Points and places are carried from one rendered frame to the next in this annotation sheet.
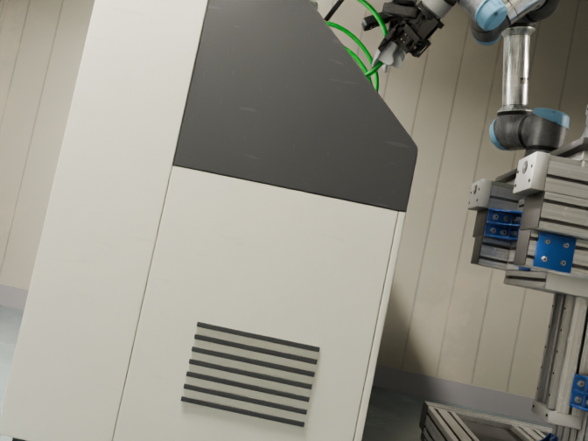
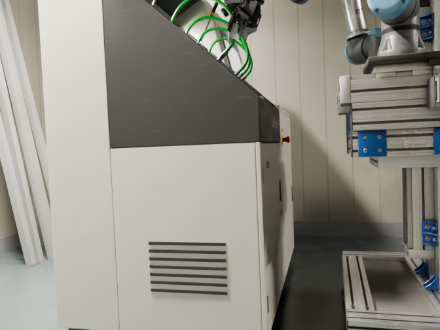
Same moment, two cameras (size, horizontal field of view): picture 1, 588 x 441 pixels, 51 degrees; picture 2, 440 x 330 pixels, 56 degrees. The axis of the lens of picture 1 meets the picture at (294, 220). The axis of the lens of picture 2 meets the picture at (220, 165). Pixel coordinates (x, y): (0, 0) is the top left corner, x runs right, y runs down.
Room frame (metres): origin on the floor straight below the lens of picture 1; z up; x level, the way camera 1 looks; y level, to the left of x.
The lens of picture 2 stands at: (0.04, -0.43, 0.78)
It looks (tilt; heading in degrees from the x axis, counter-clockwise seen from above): 3 degrees down; 12
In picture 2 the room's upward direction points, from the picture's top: 2 degrees counter-clockwise
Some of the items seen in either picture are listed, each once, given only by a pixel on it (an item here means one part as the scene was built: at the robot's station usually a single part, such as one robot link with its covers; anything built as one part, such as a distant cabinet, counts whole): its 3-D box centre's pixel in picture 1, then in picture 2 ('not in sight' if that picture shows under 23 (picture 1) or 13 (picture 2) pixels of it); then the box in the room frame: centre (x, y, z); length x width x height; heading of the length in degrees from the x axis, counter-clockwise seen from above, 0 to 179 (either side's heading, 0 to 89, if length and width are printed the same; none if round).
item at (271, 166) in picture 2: not in sight; (274, 221); (1.84, -0.27, 0.44); 0.65 x 0.02 x 0.68; 178
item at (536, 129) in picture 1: (546, 129); (381, 43); (2.02, -0.75, 1.20); 0.13 x 0.12 x 0.14; 31
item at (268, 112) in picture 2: not in sight; (266, 123); (1.85, -0.25, 0.87); 0.62 x 0.04 x 0.16; 178
